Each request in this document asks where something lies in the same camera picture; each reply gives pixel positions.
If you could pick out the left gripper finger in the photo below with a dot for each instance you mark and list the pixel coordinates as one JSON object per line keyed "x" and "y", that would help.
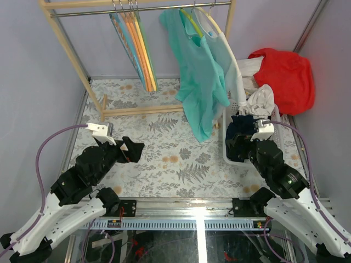
{"x": 124, "y": 147}
{"x": 133, "y": 150}

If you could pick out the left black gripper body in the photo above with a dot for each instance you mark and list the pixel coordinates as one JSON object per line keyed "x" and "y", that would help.
{"x": 114, "y": 154}

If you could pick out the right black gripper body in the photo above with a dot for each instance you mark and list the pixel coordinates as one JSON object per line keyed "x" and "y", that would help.
{"x": 248, "y": 146}

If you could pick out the navy blue t shirt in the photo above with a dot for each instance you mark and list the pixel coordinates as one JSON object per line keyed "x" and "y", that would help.
{"x": 241, "y": 125}

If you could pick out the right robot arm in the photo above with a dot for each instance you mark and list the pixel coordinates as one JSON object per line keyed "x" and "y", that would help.
{"x": 296, "y": 197}

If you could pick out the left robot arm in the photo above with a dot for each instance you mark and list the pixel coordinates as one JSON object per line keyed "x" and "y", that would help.
{"x": 63, "y": 191}

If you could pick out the teal t shirt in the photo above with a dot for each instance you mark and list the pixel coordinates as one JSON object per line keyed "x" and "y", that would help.
{"x": 202, "y": 86}

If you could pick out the orange hanger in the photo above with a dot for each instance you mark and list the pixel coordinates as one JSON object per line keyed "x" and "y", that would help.
{"x": 140, "y": 55}

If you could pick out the blue hanger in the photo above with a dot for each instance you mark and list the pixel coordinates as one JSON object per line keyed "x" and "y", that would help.
{"x": 126, "y": 40}

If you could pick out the yellow green hanger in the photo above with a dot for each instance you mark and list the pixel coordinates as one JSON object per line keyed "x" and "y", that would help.
{"x": 195, "y": 26}

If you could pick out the white laundry basket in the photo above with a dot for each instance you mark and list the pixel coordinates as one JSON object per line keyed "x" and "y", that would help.
{"x": 228, "y": 112}

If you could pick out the floral table mat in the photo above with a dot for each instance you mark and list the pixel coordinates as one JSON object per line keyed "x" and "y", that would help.
{"x": 173, "y": 163}

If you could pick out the white cloth pile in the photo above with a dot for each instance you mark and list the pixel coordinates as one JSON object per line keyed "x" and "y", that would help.
{"x": 260, "y": 97}

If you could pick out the red cloth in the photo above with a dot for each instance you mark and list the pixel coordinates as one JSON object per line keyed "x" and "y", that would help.
{"x": 290, "y": 77}

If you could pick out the wooden clothes rack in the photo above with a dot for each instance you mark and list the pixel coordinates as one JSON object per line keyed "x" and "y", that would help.
{"x": 48, "y": 9}

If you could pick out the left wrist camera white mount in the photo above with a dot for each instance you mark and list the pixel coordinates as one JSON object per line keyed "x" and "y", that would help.
{"x": 102, "y": 132}

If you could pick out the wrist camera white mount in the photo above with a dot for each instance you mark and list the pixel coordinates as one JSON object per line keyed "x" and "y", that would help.
{"x": 264, "y": 130}
{"x": 102, "y": 132}

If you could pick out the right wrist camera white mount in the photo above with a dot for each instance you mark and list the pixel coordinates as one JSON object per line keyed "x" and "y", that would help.
{"x": 264, "y": 130}

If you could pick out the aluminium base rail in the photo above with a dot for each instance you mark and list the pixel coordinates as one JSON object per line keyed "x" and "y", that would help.
{"x": 183, "y": 214}

